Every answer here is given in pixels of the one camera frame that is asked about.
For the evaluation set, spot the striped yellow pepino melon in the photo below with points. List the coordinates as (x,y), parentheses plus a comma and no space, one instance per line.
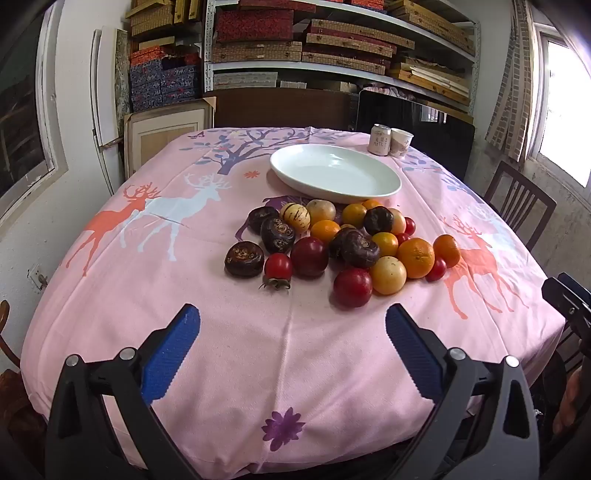
(294,214)

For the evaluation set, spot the white oval plate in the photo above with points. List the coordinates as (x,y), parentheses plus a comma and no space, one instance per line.
(332,170)

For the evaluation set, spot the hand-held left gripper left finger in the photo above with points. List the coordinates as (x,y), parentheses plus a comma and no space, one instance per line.
(171,355)

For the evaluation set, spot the large red tomato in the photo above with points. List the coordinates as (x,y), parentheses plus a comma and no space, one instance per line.
(309,256)
(352,287)

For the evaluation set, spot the dark brown water chestnut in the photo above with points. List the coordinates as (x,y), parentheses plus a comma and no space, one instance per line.
(337,241)
(378,219)
(244,259)
(262,218)
(361,250)
(277,234)

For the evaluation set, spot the stack of blue patterned boxes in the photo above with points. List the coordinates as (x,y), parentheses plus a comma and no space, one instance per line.
(157,87)

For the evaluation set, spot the white metal shelving rack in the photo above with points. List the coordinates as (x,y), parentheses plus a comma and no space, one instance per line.
(208,46)

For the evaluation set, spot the brick pattern curtain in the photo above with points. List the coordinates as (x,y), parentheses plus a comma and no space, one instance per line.
(512,101)

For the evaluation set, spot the stack of flat wooden frames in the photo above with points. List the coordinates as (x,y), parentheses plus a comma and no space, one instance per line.
(429,78)

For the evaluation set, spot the orange mandarin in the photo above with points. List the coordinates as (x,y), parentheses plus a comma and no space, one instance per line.
(416,257)
(447,250)

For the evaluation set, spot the red cherry tomato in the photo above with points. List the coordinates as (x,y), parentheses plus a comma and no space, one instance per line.
(402,237)
(409,226)
(436,269)

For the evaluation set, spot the orange tomato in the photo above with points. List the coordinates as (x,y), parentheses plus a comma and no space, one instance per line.
(354,214)
(385,243)
(325,230)
(371,204)

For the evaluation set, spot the person's right hand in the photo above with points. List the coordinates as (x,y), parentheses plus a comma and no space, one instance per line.
(569,401)

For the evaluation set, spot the brown curved wooden chair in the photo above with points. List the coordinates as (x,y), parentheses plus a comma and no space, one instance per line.
(5,332)

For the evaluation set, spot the stack of yellow wooden boxes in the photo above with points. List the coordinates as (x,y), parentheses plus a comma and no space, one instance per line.
(152,16)

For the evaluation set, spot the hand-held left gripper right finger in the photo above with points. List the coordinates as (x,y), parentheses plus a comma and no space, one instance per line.
(413,355)

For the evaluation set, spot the dark slatted wooden chair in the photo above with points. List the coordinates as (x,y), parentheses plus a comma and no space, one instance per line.
(521,203)

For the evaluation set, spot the stack of woven straw boxes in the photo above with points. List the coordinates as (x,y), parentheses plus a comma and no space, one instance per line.
(254,51)

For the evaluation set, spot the white leaning board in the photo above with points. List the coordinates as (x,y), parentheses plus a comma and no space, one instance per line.
(104,106)

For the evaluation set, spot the bright window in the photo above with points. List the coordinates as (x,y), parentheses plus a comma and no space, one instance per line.
(561,106)

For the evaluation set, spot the olive yellow tomato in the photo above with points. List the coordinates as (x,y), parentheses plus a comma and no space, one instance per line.
(321,211)

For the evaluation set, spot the silver drink can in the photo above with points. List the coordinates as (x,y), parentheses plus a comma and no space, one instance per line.
(379,141)

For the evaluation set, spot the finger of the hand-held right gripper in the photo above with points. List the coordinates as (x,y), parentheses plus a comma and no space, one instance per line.
(561,291)

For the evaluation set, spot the black chair back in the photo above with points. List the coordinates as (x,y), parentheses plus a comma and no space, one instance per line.
(429,138)

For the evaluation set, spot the pink deer print tablecloth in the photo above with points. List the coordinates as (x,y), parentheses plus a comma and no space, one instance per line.
(184,286)

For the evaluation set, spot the dark brown wooden board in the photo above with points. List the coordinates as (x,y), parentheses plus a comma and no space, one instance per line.
(277,108)

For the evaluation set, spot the row of grey woven boxes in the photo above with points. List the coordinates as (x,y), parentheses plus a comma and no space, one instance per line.
(244,79)

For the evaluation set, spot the printed paper cup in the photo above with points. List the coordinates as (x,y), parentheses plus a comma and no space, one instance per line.
(400,143)

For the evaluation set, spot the large yellow tomato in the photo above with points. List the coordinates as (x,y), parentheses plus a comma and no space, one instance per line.
(388,275)

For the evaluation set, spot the wall socket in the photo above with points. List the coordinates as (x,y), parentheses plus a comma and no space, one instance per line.
(36,277)

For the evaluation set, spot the pink cloth bundle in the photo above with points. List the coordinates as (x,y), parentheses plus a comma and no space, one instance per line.
(392,90)

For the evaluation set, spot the grey marble slab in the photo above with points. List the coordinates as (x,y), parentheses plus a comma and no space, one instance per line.
(122,69)

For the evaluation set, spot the beige framed panel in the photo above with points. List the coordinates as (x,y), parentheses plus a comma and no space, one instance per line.
(161,134)

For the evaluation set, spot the white framed dark window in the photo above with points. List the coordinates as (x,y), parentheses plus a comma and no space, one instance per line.
(23,115)

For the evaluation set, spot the red tomato with stem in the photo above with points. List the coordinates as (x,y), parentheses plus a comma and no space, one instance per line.
(278,267)

